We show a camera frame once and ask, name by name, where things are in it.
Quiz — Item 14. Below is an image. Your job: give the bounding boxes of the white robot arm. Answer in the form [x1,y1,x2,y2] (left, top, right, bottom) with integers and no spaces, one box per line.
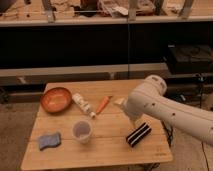
[114,75,213,146]

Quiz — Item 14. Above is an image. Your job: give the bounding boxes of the orange ceramic bowl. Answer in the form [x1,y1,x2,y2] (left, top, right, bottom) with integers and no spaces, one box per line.
[40,87,72,113]

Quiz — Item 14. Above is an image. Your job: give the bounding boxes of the orange carrot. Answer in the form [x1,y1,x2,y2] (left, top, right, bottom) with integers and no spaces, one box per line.
[96,96,113,115]

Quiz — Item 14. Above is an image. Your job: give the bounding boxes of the black white striped block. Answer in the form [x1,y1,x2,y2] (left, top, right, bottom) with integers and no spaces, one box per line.
[126,123,151,147]

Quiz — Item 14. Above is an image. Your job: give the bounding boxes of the white tube bottle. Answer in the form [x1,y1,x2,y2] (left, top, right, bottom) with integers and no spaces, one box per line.
[72,93,96,118]

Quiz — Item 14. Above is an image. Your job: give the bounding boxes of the wooden table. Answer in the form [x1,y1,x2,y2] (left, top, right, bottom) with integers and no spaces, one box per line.
[20,78,174,171]

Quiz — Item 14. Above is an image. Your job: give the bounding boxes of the black box on shelf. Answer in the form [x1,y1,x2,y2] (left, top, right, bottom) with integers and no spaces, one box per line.
[164,45,213,74]

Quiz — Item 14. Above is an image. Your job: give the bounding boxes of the blue sponge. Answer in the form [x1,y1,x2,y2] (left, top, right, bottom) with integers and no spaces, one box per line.
[38,132,61,151]

